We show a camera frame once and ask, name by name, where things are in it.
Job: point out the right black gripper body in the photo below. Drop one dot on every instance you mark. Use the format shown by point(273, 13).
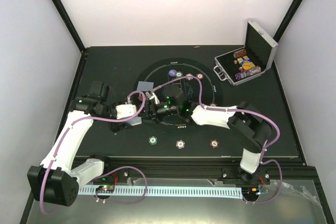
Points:
point(158, 113)

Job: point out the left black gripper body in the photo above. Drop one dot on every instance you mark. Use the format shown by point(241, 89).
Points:
point(115, 126)

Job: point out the dealt card seat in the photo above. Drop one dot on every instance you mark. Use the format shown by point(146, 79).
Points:
point(145, 86)

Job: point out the green chip stack front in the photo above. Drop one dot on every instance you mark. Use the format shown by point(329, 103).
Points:
point(152, 140)

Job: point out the blue chip stack front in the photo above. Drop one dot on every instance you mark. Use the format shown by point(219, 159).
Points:
point(180, 144)

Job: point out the purple small blind button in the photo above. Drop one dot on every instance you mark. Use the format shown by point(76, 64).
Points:
point(172, 73)

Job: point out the green chips top seat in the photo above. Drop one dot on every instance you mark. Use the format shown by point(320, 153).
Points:
point(179, 74)

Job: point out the blue chips top seat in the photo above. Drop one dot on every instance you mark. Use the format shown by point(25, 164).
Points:
point(189, 76)

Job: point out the brown chips top seat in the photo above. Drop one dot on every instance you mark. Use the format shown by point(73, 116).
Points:
point(200, 76)

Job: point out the brown chip stack front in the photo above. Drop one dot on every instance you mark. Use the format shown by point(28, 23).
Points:
point(214, 143)

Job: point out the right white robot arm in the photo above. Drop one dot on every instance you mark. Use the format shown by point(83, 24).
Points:
point(250, 128)

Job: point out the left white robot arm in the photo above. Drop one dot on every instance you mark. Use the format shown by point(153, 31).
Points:
point(54, 181)

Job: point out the round black poker mat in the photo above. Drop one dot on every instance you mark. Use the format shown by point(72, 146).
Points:
point(158, 74)

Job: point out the purple chip row in case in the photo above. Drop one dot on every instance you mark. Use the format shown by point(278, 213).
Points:
point(240, 76)

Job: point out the aluminium poker case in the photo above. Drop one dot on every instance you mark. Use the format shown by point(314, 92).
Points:
point(251, 60)

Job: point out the blue playing card box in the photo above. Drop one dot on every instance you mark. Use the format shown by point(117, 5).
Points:
point(244, 59)

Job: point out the orange big blind button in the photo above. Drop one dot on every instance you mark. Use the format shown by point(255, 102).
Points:
point(247, 65)

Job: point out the orange chip row in case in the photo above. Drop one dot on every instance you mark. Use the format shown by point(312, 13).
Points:
point(240, 53)

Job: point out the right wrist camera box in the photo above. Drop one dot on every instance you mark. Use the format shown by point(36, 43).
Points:
point(152, 97)

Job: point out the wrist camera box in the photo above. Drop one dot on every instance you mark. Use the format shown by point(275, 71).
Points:
point(152, 97)
point(125, 111)

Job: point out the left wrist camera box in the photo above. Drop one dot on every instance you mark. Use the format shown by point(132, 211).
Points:
point(125, 111)

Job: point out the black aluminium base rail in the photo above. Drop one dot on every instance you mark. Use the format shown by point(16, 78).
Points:
point(196, 167)

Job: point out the white slotted cable duct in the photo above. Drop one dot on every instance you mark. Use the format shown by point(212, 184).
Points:
point(162, 191)

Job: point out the left black frame post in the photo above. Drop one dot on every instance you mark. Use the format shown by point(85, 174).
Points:
point(69, 24)

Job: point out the black frame post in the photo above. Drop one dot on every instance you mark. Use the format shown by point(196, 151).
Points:
point(69, 24)
point(294, 6)

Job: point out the right black frame post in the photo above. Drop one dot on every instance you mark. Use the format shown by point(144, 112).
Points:
point(294, 6)

